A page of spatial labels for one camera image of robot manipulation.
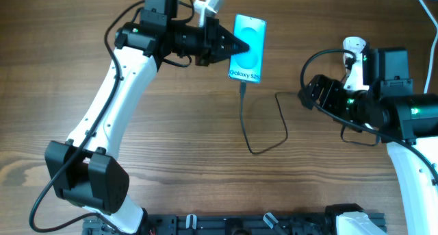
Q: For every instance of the teal screen smartphone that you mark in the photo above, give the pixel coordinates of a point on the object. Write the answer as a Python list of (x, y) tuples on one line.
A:
[(247, 66)]

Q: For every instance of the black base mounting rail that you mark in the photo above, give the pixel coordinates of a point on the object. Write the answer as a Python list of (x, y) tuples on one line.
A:
[(311, 223)]

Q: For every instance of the white power strip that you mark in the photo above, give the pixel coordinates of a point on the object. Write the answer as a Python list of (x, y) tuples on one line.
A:
[(353, 43)]

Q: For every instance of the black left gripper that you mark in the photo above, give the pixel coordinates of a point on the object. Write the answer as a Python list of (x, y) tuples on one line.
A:
[(214, 35)]

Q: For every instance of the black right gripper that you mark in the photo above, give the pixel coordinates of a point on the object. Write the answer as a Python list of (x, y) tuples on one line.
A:
[(332, 88)]

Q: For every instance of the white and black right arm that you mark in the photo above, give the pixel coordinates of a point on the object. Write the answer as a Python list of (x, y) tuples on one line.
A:
[(402, 120)]

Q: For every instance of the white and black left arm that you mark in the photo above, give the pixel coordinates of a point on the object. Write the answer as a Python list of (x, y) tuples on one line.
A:
[(84, 169)]

